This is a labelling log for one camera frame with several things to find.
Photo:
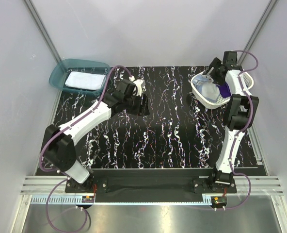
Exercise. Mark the teal plastic basin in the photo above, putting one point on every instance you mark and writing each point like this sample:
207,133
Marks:
62,70

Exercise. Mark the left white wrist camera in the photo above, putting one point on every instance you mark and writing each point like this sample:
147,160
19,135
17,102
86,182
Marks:
140,87

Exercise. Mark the white plastic basket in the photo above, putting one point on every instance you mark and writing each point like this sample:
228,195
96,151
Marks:
237,83

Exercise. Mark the left small circuit board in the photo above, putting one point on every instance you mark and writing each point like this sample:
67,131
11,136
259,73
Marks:
88,199

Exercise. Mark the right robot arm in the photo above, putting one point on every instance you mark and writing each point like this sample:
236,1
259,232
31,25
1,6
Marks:
238,117

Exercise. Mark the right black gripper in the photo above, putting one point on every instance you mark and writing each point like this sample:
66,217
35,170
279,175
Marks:
215,62

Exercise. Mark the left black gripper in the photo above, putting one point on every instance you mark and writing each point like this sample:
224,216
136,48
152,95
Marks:
141,110

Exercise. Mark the right aluminium frame post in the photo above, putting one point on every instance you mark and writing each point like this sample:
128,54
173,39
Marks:
261,23

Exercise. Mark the small circuit board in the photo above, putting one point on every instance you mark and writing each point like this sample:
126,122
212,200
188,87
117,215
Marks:
219,201
88,199

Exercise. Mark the white towel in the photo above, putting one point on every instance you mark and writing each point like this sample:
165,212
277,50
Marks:
85,81

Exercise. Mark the white slotted cable duct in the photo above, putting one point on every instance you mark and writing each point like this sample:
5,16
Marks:
102,199

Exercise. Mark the aluminium frame post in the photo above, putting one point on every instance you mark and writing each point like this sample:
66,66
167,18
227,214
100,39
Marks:
42,29
261,23

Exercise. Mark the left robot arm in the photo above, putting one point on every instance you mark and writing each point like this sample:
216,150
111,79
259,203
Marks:
59,142

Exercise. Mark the light blue towel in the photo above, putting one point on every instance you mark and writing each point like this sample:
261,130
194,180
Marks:
206,88

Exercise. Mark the purple towel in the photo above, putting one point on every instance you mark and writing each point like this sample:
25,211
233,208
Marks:
224,90

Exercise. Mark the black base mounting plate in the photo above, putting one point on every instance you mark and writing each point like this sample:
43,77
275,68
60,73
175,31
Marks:
161,183

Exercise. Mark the right small circuit board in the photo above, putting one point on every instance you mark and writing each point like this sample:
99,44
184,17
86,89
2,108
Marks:
219,201

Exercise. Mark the left aluminium frame post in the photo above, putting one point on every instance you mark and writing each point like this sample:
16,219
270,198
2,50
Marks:
42,29

